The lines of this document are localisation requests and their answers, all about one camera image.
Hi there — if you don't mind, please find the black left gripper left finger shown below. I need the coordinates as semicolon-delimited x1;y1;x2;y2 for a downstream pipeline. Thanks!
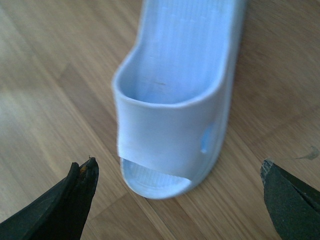
0;157;99;240

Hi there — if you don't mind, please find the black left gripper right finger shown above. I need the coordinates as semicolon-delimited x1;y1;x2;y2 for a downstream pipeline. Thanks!
260;159;320;240

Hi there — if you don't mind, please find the light blue slipper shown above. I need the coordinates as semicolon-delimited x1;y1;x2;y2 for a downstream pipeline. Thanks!
112;0;247;200

